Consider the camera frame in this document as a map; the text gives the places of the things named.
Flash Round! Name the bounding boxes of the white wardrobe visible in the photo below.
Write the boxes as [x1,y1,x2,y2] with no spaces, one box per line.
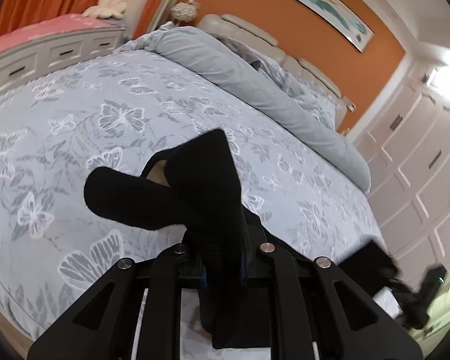
[354,64,450,271]

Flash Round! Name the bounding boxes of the black pants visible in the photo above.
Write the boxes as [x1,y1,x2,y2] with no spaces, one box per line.
[83,128,398,349]

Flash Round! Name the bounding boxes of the butterfly print pillow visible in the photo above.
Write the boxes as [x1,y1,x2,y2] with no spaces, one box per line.
[255,54,340,132]

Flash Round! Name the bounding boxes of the grey folded duvet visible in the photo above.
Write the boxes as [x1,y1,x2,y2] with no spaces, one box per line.
[114,26,371,192]

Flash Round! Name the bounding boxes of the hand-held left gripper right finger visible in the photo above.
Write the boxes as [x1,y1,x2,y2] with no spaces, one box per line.
[241,242,424,360]

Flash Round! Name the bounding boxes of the white flower ornament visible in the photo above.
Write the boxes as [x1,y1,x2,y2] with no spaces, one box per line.
[171,0,200,22]

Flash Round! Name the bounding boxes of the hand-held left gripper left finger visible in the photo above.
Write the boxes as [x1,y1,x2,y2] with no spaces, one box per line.
[28,244,208,360]

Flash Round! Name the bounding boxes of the butterfly print bedspread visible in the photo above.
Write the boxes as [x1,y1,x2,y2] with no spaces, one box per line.
[0,47,391,342]

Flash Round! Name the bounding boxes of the white drawer dresser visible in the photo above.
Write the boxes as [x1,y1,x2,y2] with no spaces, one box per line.
[0,26,128,100]

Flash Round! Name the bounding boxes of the cream flower plush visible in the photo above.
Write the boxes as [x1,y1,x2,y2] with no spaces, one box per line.
[82,0,128,19]

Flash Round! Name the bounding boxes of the framed wall picture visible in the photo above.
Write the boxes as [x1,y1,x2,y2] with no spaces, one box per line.
[258,0,373,53]

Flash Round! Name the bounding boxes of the pink cloth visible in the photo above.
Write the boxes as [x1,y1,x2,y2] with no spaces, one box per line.
[0,13,117,61]

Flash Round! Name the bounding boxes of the beige padded headboard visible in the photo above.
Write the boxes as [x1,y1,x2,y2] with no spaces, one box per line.
[197,14,342,100]

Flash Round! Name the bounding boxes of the narrow orange curtain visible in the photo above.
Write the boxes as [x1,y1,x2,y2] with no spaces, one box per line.
[133,0,181,40]

